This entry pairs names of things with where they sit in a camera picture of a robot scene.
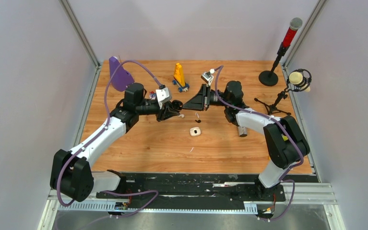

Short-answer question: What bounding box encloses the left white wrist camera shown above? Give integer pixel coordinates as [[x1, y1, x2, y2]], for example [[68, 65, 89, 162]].
[[155, 87, 172, 104]]

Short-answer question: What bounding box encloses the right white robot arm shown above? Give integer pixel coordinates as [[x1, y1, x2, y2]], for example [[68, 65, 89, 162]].
[[182, 80, 310, 200]]

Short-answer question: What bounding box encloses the beige microphone shock mount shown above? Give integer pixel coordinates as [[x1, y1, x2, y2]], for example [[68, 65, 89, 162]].
[[254, 68, 312, 116]]

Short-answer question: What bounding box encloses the glitter silver microphone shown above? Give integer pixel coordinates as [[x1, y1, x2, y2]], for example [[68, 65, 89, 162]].
[[237, 126, 248, 138]]

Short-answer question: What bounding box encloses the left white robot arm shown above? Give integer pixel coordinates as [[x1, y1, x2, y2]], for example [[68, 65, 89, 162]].
[[50, 83, 183, 207]]

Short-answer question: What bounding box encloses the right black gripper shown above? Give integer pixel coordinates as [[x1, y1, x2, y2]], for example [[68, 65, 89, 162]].
[[183, 84, 231, 111]]

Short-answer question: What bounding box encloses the yellow blue toy car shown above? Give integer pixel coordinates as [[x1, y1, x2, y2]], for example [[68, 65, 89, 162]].
[[172, 63, 190, 92]]

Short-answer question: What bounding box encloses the black earbud charging case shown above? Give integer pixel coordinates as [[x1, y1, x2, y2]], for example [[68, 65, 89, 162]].
[[171, 100, 183, 111]]

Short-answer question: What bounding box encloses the purple plastic wedge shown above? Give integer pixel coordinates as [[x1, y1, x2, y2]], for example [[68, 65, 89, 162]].
[[108, 56, 134, 92]]

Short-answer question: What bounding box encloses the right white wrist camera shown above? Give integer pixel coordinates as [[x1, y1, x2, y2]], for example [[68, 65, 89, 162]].
[[201, 71, 214, 85]]

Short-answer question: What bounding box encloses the white earbud charging case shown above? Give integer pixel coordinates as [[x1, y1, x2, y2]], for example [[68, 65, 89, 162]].
[[189, 127, 202, 137]]

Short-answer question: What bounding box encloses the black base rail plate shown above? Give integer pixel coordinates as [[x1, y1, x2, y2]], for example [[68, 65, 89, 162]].
[[88, 172, 299, 211]]

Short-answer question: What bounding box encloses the red microphone on stand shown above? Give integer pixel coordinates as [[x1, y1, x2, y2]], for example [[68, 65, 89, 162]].
[[259, 17, 303, 86]]

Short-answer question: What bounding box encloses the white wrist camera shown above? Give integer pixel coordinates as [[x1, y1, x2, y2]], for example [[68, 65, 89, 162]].
[[201, 71, 214, 85], [155, 87, 172, 104]]

